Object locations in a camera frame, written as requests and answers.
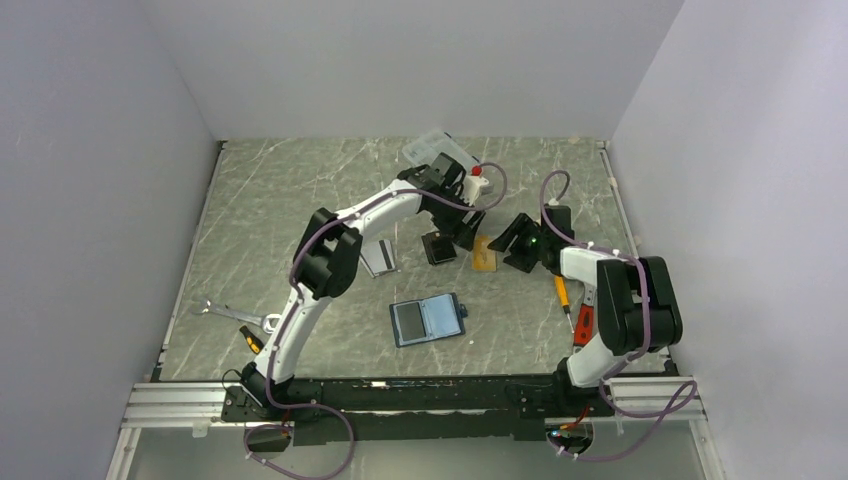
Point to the blue leather card holder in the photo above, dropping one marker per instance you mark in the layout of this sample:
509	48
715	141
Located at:
443	316

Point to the orange handled tool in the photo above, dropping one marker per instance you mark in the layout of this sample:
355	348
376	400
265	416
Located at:
563	296

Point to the silver wrench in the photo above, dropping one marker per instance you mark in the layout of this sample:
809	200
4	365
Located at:
267	322

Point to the orange card stack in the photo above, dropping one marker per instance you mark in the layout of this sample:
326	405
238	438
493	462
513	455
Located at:
483	258

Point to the black card stack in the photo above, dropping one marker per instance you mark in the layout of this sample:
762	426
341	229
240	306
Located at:
438	247

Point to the yellow black screwdriver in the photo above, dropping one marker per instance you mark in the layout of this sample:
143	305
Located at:
254	343

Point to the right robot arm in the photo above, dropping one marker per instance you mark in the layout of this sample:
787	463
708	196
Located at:
635	310

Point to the silver card stack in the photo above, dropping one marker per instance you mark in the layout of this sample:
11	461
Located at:
378	258

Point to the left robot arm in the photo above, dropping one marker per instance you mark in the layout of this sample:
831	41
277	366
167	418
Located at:
326	260

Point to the black base frame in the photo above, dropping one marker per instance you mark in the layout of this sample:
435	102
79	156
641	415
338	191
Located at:
332	425

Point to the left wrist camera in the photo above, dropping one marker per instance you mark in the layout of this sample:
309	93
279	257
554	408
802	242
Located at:
475	185

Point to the clear plastic organizer box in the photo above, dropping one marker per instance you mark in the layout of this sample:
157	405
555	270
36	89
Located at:
426	148

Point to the red tool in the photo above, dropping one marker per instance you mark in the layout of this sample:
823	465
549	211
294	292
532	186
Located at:
584	326

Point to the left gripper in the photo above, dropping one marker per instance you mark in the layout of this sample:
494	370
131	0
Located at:
462	234

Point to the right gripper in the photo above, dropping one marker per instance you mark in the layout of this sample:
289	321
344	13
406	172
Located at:
516	258

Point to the aluminium rail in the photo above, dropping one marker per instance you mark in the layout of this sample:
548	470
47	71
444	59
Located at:
204	404

